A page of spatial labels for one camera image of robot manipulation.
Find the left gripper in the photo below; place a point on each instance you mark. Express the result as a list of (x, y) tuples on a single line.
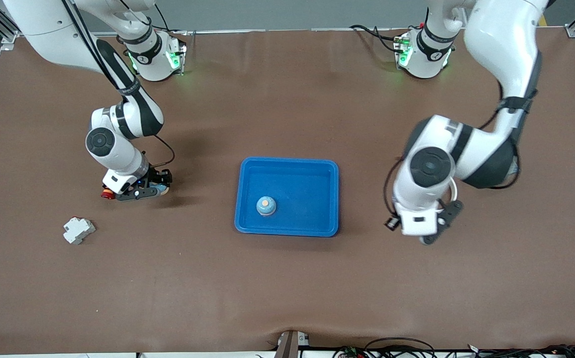
[(392, 223)]

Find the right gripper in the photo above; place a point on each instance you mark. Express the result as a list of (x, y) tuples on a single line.
[(158, 176)]

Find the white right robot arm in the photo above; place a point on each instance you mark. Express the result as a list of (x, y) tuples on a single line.
[(48, 25)]

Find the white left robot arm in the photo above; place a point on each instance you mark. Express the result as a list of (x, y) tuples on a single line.
[(501, 35)]

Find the red orange emergency button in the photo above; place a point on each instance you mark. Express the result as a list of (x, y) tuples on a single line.
[(107, 195)]

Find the white curved plastic strip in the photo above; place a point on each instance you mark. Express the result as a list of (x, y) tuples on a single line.
[(454, 191)]

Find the white circuit breaker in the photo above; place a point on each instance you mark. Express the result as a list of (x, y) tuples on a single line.
[(78, 230)]

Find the blue plastic tray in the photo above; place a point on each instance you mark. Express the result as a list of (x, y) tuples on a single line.
[(297, 189)]

